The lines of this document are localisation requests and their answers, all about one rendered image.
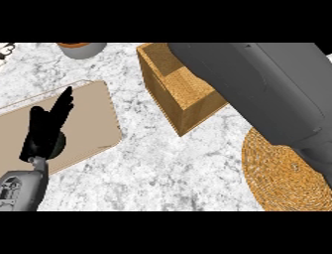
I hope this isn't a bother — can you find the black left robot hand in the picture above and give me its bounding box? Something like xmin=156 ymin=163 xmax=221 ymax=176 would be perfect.
xmin=18 ymin=85 xmax=75 ymax=164

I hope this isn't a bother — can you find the wooden box basket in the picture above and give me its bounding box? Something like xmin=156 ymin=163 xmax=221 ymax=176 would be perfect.
xmin=134 ymin=43 xmax=230 ymax=138

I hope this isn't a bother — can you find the round woven straw placemat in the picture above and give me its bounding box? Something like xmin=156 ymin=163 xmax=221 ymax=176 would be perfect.
xmin=241 ymin=127 xmax=332 ymax=212

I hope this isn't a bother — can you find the beige rectangular tray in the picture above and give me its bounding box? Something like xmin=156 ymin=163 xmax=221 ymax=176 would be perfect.
xmin=0 ymin=78 xmax=124 ymax=206

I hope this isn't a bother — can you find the grey pot with orange rim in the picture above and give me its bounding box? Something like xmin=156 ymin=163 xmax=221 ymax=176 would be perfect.
xmin=56 ymin=43 xmax=108 ymax=61

